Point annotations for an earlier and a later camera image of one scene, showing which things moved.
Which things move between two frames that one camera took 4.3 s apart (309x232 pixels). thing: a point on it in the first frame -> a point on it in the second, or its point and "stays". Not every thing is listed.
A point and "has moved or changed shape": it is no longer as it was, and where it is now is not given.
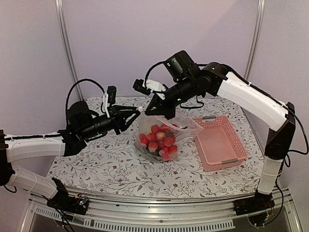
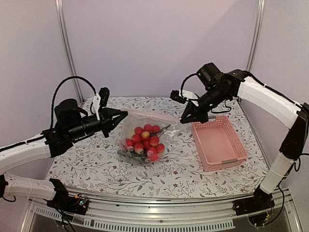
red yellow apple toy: x=160 y=135 -> x=145 y=135
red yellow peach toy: x=155 y=128 -> x=147 y=127
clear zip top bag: x=160 y=139 has moved or changed shape
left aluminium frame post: x=69 y=47 stays
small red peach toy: x=152 y=146 -> x=139 y=148
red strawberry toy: x=167 y=153 -> x=152 y=154
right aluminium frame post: x=260 y=16 stays
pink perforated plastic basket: x=217 y=145 stays
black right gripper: x=155 y=101 -> x=198 y=115
